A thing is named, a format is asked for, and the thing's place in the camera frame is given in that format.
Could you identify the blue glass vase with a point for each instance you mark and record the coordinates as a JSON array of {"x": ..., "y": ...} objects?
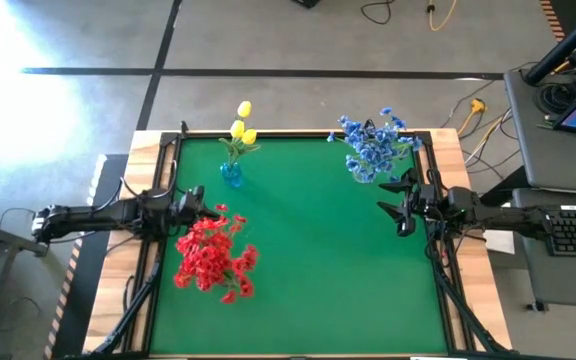
[{"x": 231, "y": 175}]

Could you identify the black table clamp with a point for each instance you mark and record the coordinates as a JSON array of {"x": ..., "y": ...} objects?
[
  {"x": 184, "y": 126},
  {"x": 368, "y": 123}
]

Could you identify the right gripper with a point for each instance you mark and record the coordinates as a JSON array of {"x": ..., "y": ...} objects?
[{"x": 430, "y": 202}]

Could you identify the green table mat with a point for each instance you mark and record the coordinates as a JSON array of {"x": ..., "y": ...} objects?
[{"x": 318, "y": 280}]

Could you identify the small red connector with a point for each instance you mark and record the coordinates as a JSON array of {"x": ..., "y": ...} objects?
[{"x": 445, "y": 255}]

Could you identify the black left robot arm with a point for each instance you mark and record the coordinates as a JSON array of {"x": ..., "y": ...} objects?
[{"x": 93, "y": 215}]

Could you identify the black monitor pole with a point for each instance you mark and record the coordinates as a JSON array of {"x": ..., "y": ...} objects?
[{"x": 563, "y": 47}]

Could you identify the grey computer desk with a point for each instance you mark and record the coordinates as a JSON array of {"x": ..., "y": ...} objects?
[{"x": 543, "y": 155}]

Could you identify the black aluminium table frame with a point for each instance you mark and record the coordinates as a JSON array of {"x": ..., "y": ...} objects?
[{"x": 423, "y": 139}]

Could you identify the black floor stand post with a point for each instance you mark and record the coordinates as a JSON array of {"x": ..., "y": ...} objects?
[{"x": 307, "y": 2}]

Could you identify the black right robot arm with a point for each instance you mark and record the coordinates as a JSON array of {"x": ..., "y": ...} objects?
[{"x": 498, "y": 217}]

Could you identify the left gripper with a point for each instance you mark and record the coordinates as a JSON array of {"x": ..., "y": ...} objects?
[{"x": 193, "y": 205}]

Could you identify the white paper sheet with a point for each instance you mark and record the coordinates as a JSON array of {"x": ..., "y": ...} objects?
[{"x": 500, "y": 242}]

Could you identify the clear glass vase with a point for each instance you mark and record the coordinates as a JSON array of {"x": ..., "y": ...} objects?
[{"x": 370, "y": 176}]

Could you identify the grey metal stand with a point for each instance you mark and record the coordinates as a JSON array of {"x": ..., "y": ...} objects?
[{"x": 13, "y": 239}]

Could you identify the yellow artificial tulip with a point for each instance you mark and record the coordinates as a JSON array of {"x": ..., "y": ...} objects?
[
  {"x": 249, "y": 136},
  {"x": 237, "y": 129},
  {"x": 244, "y": 109}
]

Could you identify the black striped-edge floor mat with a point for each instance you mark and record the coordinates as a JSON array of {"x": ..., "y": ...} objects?
[
  {"x": 80, "y": 300},
  {"x": 553, "y": 20}
]

